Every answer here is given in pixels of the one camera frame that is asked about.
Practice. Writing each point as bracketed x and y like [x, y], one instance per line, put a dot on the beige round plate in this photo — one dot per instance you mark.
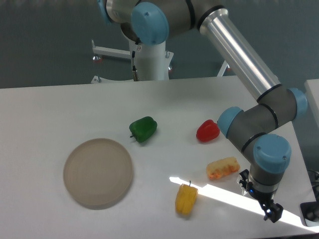
[98, 173]

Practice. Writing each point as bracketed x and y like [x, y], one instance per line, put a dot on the yellow bell pepper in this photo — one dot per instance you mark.
[185, 199]

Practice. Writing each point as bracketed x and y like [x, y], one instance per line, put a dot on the black and silver device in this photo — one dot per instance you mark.
[310, 212]

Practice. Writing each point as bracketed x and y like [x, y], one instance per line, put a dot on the green bell pepper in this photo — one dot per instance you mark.
[143, 129]

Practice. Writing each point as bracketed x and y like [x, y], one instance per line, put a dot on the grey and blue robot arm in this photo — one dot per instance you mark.
[148, 24]

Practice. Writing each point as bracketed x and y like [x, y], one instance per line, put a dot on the orange and cream sandwich toy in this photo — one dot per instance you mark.
[222, 167]

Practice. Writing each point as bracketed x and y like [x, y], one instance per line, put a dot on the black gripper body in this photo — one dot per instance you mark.
[264, 194]

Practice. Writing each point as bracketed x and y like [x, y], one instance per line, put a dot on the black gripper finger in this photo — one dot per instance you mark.
[266, 208]
[275, 213]

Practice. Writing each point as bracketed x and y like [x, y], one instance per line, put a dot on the red bell pepper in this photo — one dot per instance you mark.
[208, 131]

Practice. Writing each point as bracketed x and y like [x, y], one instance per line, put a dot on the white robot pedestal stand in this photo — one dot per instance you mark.
[149, 63]

